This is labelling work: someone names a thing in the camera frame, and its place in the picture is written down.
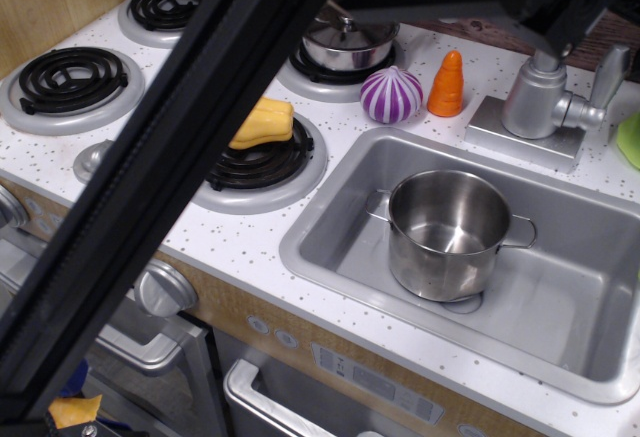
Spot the silver left edge knob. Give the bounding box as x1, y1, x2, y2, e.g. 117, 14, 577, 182
0, 185, 30, 228

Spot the tall steel pot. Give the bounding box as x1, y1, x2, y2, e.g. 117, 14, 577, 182
365, 170, 538, 302

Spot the back left black burner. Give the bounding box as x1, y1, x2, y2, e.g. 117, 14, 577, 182
117, 0, 202, 49

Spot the purple striped toy onion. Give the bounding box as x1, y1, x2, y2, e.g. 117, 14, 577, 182
360, 66, 424, 124

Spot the green toy object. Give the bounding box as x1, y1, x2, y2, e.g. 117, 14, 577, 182
616, 112, 640, 169

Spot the silver dishwasher handle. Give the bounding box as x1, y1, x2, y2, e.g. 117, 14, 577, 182
223, 358, 358, 436

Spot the orange toy carrot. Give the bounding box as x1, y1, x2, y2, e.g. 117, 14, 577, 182
427, 50, 464, 117

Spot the front left black burner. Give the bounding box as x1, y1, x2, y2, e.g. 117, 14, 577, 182
1, 47, 145, 136

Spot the back right black burner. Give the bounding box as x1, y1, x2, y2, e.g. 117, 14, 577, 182
276, 40, 408, 103

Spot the yellow cloth piece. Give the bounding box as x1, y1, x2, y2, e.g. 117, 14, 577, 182
48, 395, 102, 429

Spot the grey toy sink basin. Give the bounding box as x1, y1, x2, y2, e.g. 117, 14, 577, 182
280, 129, 639, 404

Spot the silver oven door handle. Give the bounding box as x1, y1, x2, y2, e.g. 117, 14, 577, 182
96, 324, 184, 377

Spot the silver faucet lever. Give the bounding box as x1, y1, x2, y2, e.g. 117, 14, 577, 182
551, 44, 631, 131

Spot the silver stove knob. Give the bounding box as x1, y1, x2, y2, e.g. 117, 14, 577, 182
134, 259, 198, 318

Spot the front right black burner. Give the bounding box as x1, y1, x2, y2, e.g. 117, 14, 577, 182
192, 114, 328, 215

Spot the yellow toy squash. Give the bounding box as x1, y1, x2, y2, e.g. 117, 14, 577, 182
228, 97, 294, 150

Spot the silver toy faucet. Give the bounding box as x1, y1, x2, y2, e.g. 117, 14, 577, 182
465, 50, 589, 173

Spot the lidded steel pot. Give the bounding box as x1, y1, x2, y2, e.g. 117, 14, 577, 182
302, 5, 399, 72

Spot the silver countertop knob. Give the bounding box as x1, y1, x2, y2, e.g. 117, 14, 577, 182
73, 139, 114, 184

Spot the black burner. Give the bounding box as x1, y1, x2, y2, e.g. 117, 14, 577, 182
276, 40, 408, 103
117, 0, 202, 49
192, 114, 328, 215
1, 47, 145, 136

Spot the grey control panel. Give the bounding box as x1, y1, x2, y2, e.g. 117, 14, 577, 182
311, 342, 445, 426

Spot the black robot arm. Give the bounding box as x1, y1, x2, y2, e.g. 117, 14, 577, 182
1, 0, 615, 436

